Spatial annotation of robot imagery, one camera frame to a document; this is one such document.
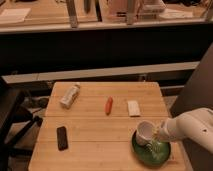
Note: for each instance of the orange carrot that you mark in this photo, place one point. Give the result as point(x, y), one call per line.
point(108, 106)

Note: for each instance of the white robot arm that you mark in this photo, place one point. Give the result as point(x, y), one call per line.
point(196, 125)

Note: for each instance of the metal frame post left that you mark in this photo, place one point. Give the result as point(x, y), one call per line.
point(72, 13)

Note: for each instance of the white plastic bottle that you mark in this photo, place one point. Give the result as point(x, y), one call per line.
point(68, 98)

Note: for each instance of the white paper sheet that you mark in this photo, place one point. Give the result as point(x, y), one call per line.
point(9, 16)

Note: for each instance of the metal frame post right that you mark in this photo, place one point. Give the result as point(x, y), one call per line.
point(130, 11)

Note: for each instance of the white ceramic cup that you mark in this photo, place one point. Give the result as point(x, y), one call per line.
point(144, 132)

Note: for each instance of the metal frame post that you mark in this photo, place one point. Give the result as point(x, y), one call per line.
point(130, 11)
point(72, 13)

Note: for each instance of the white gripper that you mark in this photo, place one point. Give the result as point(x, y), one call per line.
point(160, 132)

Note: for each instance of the green ceramic bowl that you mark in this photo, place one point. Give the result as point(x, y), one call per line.
point(152, 154)

